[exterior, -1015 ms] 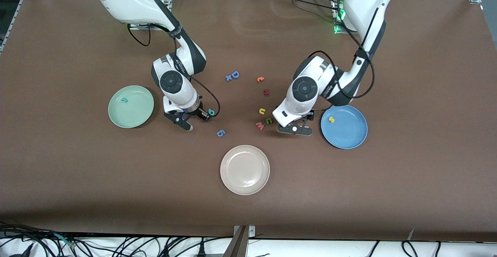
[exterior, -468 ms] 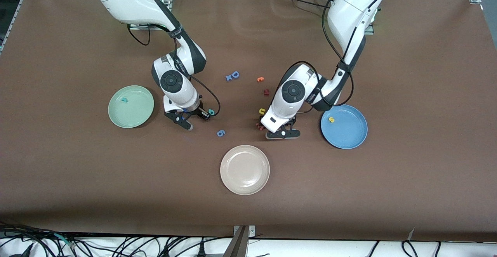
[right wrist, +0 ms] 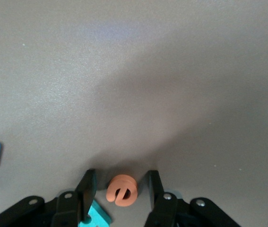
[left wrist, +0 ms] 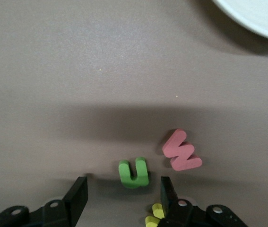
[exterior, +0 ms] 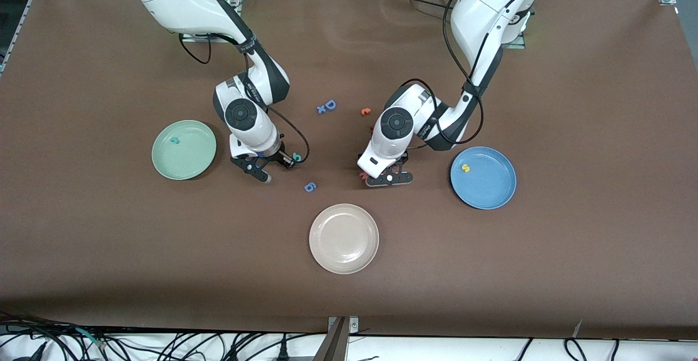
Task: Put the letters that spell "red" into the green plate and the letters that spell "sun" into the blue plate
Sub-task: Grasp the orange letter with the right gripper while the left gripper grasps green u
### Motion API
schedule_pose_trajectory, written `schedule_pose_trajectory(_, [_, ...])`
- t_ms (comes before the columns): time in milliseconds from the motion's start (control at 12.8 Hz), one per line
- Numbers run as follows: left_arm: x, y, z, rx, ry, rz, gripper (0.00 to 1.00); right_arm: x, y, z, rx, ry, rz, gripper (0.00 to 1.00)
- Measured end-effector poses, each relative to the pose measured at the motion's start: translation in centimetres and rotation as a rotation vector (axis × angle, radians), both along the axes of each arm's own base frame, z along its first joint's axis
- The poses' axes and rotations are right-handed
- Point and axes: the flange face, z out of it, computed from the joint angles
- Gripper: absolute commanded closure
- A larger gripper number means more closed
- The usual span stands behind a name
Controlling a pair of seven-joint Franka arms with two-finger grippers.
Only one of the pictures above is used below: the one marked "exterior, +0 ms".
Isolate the blue plate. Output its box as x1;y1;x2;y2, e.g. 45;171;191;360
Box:
450;146;518;210

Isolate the light green plate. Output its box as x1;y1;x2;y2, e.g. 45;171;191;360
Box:
151;119;218;181

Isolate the beige plate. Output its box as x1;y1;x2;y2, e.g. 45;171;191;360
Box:
309;203;380;275

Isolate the brown table cover sheet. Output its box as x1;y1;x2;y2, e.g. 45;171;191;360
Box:
0;0;698;341

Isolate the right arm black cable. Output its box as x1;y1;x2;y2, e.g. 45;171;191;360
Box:
179;33;310;164

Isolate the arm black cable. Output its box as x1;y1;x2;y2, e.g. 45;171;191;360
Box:
402;0;485;149
179;33;310;164

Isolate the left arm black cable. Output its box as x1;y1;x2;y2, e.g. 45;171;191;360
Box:
402;0;485;149

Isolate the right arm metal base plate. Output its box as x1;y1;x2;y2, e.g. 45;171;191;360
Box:
181;0;243;43

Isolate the metal table leg bracket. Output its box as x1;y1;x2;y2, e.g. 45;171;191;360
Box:
312;316;360;361

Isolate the teal floor cable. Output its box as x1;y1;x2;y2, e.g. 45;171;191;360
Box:
75;327;107;350

